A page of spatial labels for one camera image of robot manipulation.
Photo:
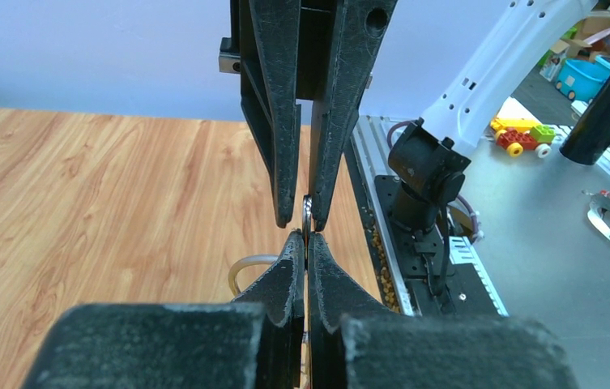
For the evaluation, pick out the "colourful toy vehicle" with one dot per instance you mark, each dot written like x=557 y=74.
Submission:
x=519 y=135

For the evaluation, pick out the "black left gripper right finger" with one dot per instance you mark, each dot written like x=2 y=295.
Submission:
x=336 y=301

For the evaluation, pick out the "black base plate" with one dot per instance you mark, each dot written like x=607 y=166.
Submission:
x=406 y=183

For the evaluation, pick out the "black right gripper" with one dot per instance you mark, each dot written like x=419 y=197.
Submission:
x=286 y=51

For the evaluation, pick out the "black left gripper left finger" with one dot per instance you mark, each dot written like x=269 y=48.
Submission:
x=281 y=287

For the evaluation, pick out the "blue toy bin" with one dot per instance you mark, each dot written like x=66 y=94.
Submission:
x=582 y=80

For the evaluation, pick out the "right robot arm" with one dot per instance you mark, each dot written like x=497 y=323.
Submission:
x=522 y=33

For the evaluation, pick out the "large metal keyring with tags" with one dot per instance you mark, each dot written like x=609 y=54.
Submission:
x=279 y=353

